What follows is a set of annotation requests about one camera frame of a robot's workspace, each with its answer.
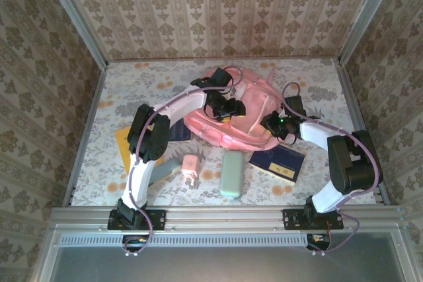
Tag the pink backpack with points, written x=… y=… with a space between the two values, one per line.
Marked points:
x=251 y=110

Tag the dark blue book with barcode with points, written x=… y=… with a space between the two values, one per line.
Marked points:
x=180 y=131

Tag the pink charger plug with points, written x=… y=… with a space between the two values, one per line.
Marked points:
x=191 y=164

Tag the grey-green pencil case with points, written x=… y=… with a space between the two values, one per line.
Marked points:
x=232 y=174

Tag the grey pouch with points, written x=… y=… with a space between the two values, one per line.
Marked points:
x=167 y=168

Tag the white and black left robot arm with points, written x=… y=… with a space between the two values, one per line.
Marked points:
x=142 y=179

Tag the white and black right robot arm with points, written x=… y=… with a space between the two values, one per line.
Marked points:
x=327 y=201

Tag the floral tablecloth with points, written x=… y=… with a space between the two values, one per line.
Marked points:
x=264 y=193

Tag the grey steel panel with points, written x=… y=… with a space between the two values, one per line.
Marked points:
x=224 y=265

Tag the aluminium side rail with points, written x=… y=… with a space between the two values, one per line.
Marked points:
x=357 y=113
x=95 y=103

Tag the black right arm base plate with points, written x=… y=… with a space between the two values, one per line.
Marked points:
x=291 y=219

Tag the aluminium front rail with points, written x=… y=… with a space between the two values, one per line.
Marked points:
x=224 y=219

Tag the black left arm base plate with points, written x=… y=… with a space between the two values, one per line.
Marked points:
x=158 y=219

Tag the aluminium frame post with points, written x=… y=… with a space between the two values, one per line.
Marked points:
x=367 y=14
x=76 y=18

